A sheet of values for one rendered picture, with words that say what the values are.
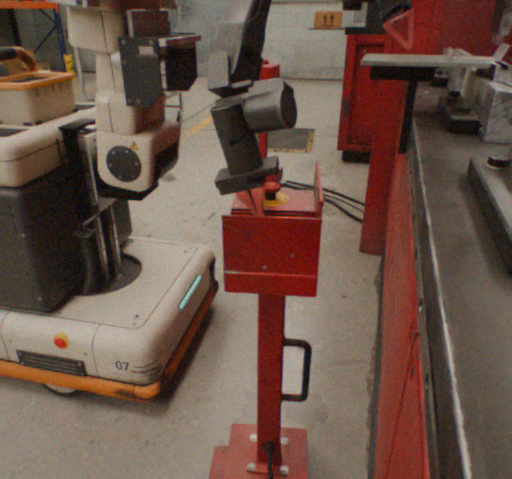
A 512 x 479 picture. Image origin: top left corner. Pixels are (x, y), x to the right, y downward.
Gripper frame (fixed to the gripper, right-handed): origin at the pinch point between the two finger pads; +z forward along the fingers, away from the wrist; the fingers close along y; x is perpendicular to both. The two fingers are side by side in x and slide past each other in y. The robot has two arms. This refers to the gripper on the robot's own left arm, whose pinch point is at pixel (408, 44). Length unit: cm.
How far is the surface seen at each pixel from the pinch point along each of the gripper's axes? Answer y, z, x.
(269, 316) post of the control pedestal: -47, 32, 40
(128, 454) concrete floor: -47, 62, 101
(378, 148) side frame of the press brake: 86, 41, 28
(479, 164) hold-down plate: -49, 16, -3
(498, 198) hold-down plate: -61, 16, -4
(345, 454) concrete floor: -30, 89, 51
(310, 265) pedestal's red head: -53, 21, 24
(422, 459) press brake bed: -87, 25, 9
